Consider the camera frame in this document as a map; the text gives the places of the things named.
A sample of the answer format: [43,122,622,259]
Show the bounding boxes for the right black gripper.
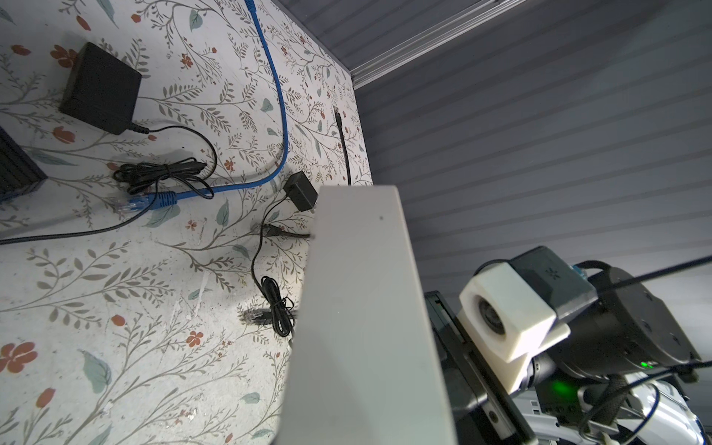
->
[425,291,539,444]

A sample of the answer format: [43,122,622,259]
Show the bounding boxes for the white network switch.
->
[274,185,457,444]

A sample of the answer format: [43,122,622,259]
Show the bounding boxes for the small black power adapter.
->
[283,172,318,211]

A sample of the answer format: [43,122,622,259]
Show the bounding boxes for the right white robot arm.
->
[425,247,709,444]

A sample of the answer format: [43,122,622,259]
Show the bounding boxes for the large black power adapter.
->
[59,43,142,135]

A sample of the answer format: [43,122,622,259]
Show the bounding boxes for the black ethernet cable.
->
[332,106,354,187]

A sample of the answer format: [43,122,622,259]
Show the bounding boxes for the blue ethernet cable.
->
[113,0,290,213]

